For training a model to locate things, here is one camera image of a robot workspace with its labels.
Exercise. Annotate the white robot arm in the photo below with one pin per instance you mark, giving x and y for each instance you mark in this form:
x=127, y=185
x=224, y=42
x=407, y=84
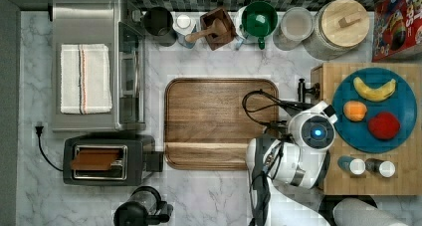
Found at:
x=296, y=158

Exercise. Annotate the wooden drawer box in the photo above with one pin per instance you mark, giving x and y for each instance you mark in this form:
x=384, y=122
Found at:
x=406, y=157

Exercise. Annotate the wooden cutting board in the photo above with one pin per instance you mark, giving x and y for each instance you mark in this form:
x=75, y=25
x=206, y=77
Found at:
x=205, y=126

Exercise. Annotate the brown wooden utensil holder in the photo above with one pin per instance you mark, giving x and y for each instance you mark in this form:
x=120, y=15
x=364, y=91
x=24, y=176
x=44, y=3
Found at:
x=217, y=41

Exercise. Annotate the white cap bottle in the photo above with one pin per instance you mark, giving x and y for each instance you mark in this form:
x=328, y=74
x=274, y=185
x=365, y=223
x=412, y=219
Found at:
x=184, y=25

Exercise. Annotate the dark metal cup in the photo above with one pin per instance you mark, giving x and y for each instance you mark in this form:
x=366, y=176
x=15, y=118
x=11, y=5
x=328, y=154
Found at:
x=158, y=22

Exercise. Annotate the green mug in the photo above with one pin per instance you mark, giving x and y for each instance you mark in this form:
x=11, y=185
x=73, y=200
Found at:
x=258, y=21

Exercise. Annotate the small glass grain jar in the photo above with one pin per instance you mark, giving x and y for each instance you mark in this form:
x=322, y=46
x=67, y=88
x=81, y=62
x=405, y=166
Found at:
x=295, y=26

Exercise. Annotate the white striped folded towel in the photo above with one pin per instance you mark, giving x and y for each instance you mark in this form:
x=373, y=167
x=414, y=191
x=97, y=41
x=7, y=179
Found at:
x=85, y=86

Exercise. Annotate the brown toast slice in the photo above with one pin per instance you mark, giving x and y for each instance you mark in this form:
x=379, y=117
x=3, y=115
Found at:
x=94, y=159

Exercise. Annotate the black two-slot toaster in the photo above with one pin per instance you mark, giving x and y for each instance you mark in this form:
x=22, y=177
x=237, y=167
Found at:
x=137, y=159

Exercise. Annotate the orange fruit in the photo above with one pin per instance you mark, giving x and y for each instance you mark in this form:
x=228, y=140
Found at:
x=354, y=110

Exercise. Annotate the blue plate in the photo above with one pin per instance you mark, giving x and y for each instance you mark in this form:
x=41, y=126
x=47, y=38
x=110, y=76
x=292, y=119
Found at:
x=402, y=104

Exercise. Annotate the black paper towel holder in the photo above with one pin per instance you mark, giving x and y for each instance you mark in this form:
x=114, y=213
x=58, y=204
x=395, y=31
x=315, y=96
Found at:
x=330, y=201

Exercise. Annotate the large jar with wooden lid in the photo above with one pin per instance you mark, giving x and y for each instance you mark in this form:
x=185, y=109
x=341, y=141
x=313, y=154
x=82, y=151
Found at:
x=340, y=26

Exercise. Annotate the blue shaker with white cap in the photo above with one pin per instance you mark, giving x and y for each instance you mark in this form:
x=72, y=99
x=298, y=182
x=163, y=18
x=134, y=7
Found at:
x=352, y=165

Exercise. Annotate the silver toaster oven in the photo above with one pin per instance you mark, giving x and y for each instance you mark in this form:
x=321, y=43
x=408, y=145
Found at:
x=115, y=23

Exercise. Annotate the yellow banana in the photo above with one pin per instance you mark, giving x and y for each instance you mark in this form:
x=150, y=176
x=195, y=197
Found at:
x=374, y=95

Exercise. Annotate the red bell pepper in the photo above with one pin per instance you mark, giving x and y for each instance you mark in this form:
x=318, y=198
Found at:
x=384, y=125

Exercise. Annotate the grey shaker with white cap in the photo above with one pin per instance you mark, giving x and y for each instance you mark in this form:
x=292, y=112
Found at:
x=385, y=168

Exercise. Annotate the red cereal box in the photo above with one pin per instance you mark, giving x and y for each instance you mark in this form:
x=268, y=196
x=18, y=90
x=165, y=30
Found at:
x=397, y=30

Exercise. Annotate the wooden utensil handle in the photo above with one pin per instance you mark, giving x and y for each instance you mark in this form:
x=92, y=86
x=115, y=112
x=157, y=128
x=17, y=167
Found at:
x=205, y=33

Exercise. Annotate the black drawer handle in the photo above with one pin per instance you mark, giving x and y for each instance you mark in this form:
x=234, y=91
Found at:
x=303, y=90

